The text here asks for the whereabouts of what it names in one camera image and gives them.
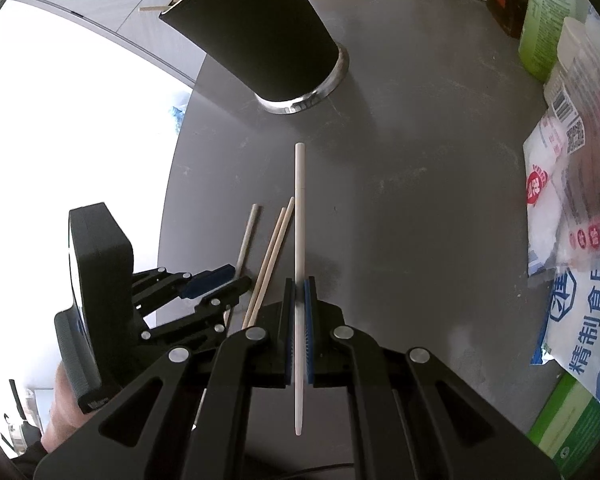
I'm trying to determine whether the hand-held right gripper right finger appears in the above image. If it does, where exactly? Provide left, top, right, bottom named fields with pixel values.
left=303, top=275, right=561, bottom=480

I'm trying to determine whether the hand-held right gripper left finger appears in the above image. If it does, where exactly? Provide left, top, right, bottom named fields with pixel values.
left=32, top=277, right=297, bottom=480

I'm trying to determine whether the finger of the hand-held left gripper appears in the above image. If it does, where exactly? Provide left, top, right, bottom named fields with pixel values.
left=131, top=263, right=236, bottom=312
left=141, top=275, right=254, bottom=349

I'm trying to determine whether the black cup with metal base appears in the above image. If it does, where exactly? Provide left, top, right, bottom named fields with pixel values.
left=158, top=0, right=350, bottom=117

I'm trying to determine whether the person's left hand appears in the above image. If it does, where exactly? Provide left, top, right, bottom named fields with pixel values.
left=40, top=364, right=104, bottom=455

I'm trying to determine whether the small blue item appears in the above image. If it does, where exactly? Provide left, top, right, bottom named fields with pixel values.
left=167, top=91, right=191, bottom=136

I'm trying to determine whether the green and white box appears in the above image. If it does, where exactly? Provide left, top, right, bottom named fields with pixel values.
left=526, top=372, right=600, bottom=474

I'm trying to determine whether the white bag with red logo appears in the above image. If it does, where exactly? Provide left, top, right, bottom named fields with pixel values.
left=523, top=109, right=572, bottom=279

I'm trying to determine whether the white bag with blue print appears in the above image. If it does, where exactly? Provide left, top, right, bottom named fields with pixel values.
left=530, top=242, right=600, bottom=411

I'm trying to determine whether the clear plastic bag with barcode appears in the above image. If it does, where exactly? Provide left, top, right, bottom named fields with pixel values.
left=550, top=5, right=600, bottom=271

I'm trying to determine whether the white round container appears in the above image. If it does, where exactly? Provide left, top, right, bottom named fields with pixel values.
left=543, top=16, right=597, bottom=107

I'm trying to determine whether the green cylindrical container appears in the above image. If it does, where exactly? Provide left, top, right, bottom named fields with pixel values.
left=518, top=0, right=589, bottom=84

